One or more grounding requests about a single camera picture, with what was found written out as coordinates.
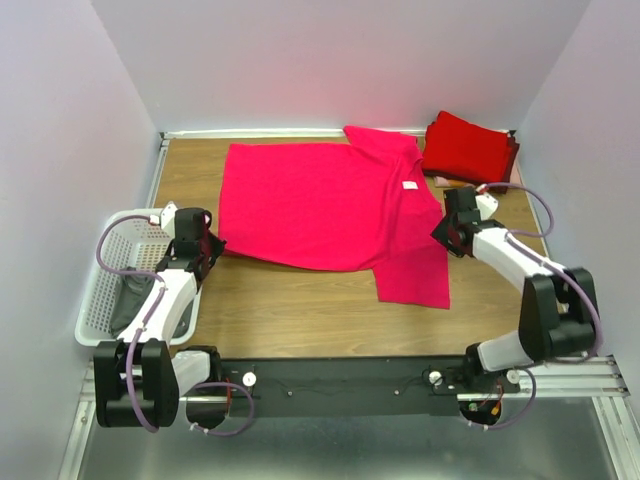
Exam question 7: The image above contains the grey t shirt in basket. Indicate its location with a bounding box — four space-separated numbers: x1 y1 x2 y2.
109 267 154 338

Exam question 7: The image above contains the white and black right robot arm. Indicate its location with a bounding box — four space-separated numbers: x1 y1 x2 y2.
432 185 602 392

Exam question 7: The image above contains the aluminium frame rail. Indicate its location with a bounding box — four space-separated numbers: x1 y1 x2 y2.
80 356 630 401

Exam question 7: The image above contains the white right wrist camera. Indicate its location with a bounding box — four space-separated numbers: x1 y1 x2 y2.
475 184 499 221

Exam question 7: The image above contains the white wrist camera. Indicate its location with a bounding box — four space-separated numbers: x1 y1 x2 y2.
148 201 178 238
475 184 499 221

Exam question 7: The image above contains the folded light pink t shirt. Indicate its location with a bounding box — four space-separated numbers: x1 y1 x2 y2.
433 165 522 188

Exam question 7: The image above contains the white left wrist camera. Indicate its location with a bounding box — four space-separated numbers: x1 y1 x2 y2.
148 201 178 238

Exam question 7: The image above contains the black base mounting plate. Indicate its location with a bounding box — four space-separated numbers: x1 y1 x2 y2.
186 355 520 428

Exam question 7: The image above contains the white plastic laundry basket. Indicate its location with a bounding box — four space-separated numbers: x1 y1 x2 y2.
75 208 200 347

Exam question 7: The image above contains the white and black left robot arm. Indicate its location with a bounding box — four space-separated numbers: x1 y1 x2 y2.
93 203 226 433

